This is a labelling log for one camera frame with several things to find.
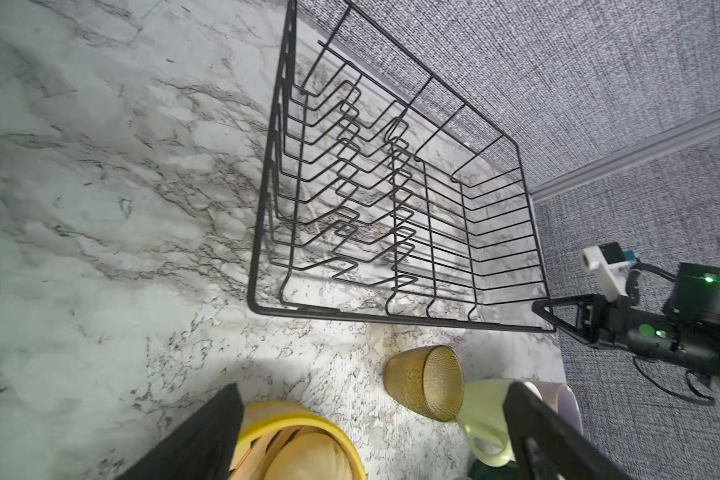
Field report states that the steamed bun left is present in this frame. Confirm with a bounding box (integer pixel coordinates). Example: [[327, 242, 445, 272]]
[[264, 432, 353, 480]]

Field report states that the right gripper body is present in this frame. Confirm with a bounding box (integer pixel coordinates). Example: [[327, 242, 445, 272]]
[[578, 295, 678, 354]]

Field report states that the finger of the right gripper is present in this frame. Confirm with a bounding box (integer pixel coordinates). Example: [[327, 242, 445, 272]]
[[532, 294, 594, 346]]

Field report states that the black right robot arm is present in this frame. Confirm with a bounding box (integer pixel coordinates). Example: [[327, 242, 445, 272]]
[[532, 261, 720, 390]]

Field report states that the pink iridescent mug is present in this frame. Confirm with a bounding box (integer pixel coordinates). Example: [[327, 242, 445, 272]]
[[532, 381, 584, 434]]

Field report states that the black wire dish rack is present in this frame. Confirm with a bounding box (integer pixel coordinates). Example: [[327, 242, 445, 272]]
[[247, 1, 553, 334]]

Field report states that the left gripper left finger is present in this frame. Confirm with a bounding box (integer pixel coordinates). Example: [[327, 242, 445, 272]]
[[120, 384, 244, 480]]

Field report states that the light green mug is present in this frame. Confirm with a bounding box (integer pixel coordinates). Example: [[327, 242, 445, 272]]
[[456, 379, 517, 468]]

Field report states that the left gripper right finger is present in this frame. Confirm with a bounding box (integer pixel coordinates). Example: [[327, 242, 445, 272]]
[[503, 382, 629, 480]]

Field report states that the dark green mug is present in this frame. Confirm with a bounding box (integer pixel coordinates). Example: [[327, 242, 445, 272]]
[[468, 460, 519, 480]]

